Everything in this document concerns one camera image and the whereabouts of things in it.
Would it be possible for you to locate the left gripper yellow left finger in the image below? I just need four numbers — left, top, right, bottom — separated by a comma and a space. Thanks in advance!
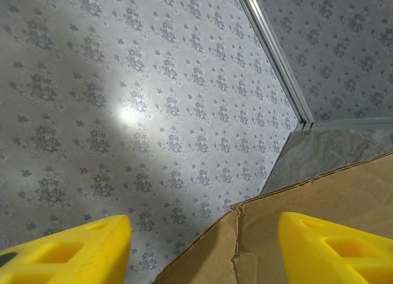
0, 215, 132, 284

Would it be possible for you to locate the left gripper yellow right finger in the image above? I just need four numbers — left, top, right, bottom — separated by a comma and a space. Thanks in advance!
278, 211, 393, 284

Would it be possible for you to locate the brown cardboard box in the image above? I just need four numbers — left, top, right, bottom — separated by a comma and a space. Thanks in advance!
152, 151, 393, 284

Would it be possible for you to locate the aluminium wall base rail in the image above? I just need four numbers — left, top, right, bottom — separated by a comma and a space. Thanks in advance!
311, 117, 393, 132

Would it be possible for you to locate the aluminium frame post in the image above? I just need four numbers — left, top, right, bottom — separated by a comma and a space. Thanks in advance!
233, 0, 314, 132

